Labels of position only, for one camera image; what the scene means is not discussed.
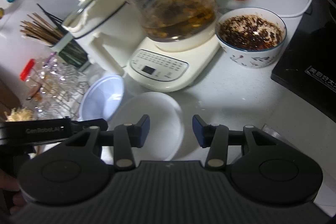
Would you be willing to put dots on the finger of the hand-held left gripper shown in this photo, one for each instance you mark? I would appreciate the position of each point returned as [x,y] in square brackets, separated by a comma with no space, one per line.
[89,123]

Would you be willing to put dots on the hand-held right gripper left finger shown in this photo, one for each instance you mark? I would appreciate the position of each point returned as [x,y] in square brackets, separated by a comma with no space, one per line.
[143,132]

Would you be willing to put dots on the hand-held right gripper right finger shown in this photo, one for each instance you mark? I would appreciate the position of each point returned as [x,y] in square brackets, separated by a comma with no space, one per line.
[198,132]

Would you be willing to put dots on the plain white bowl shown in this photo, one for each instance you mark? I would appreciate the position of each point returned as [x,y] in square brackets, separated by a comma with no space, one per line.
[160,113]

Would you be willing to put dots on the person's left hand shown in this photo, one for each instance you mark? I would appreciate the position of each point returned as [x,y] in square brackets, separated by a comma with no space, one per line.
[10,182]

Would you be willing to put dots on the cluster of crystal glasses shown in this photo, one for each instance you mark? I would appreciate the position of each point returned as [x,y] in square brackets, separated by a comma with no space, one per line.
[57,74]

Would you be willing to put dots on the red-lidded plastic jar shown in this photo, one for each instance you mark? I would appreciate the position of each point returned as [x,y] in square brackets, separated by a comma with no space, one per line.
[27,69]

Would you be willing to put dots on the cream kettle heating base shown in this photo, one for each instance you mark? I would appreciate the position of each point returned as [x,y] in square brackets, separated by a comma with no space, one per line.
[162,66]

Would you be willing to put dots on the green chopstick holder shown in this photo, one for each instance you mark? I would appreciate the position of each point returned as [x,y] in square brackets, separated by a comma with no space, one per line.
[73,52]

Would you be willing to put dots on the bowl with chili residue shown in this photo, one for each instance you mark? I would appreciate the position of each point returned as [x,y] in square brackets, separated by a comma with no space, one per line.
[252,56]

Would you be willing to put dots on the white electric cooking pot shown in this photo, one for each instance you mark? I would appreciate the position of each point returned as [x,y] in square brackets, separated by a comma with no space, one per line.
[105,29]

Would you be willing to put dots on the bundle of chopsticks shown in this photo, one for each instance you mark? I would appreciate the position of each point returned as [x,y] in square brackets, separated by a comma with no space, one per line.
[39,27]

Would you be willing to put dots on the black induction cooker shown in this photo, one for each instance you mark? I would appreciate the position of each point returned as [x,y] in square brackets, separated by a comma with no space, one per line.
[309,56]

